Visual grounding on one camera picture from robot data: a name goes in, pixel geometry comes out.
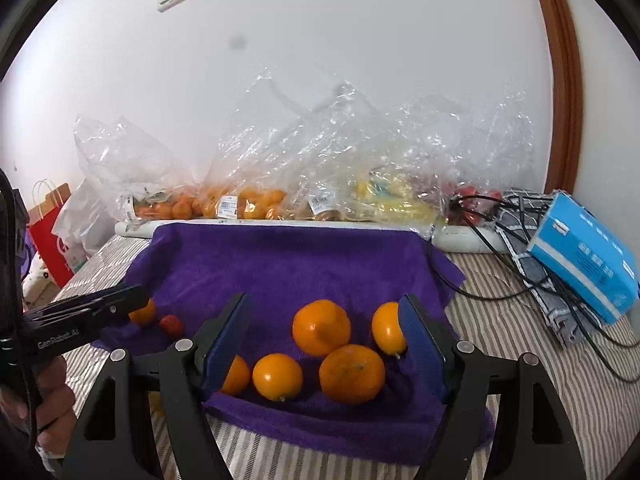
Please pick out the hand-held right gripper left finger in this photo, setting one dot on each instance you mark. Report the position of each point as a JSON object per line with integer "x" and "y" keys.
{"x": 230, "y": 345}

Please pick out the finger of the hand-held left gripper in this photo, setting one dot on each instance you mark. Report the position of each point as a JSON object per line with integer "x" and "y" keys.
{"x": 120, "y": 302}

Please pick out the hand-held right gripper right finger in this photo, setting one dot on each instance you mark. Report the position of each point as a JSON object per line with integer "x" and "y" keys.
{"x": 422, "y": 345}

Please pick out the small orange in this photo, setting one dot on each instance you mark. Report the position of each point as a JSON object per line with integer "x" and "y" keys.
{"x": 142, "y": 313}

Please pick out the medium round orange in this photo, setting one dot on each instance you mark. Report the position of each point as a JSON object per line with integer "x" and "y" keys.
{"x": 239, "y": 376}

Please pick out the orange with green stem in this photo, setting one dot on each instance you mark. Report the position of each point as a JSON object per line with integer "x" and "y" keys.
{"x": 387, "y": 328}

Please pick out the red cherry tomato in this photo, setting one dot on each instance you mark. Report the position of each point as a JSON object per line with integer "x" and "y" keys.
{"x": 171, "y": 325}

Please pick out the oval smooth orange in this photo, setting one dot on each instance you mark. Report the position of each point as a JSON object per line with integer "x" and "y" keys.
{"x": 277, "y": 376}

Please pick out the large round orange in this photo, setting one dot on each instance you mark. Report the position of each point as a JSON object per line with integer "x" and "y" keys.
{"x": 321, "y": 327}

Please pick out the person's left forearm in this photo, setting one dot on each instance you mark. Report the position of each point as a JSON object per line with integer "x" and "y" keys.
{"x": 17, "y": 455}

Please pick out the person's left hand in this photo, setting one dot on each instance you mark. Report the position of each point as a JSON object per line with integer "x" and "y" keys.
{"x": 55, "y": 390}

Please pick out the white spotted cloth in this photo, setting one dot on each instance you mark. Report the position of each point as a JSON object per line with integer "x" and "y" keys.
{"x": 36, "y": 280}

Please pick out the rough-skinned mandarin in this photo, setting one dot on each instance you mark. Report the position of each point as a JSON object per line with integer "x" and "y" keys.
{"x": 352, "y": 374}

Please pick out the white plastic bag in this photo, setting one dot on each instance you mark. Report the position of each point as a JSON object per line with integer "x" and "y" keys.
{"x": 80, "y": 230}

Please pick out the red paper bag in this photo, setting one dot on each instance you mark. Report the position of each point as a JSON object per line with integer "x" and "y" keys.
{"x": 47, "y": 240}

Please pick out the purple towel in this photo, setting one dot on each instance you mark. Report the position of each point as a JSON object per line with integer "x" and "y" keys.
{"x": 300, "y": 270}

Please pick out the grey patterned cloth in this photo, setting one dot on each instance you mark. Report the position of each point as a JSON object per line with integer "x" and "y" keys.
{"x": 555, "y": 310}

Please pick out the clear bag of yellow fruit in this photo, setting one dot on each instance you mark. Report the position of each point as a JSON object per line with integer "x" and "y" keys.
{"x": 387, "y": 195}

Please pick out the clear bag of red tomatoes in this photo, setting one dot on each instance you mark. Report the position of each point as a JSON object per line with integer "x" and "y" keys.
{"x": 475, "y": 200}

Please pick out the clear bag of brown fruit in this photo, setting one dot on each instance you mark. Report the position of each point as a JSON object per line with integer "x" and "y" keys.
{"x": 325, "y": 212}

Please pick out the blue tissue box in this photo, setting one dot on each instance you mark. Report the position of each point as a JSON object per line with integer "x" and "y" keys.
{"x": 585, "y": 255}

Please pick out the wooden door frame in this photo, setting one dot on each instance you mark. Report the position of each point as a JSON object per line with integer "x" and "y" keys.
{"x": 562, "y": 85}

